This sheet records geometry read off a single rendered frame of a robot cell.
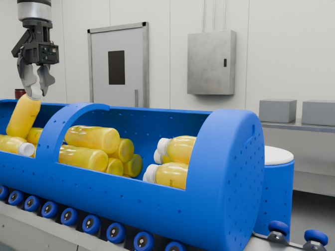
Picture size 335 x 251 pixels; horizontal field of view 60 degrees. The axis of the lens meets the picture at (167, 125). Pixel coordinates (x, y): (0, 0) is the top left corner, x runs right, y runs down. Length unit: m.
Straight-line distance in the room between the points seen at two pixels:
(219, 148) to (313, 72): 3.37
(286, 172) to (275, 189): 0.07
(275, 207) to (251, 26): 3.18
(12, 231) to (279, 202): 0.82
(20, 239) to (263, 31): 3.54
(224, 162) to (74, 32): 5.41
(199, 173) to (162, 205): 0.10
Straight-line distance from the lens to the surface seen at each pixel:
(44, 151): 0.74
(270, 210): 1.05
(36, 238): 0.88
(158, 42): 4.55
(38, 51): 0.91
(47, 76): 0.97
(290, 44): 3.87
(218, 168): 0.47
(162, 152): 0.64
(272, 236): 0.73
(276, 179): 1.02
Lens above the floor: 1.28
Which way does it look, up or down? 8 degrees down
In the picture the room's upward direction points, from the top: straight up
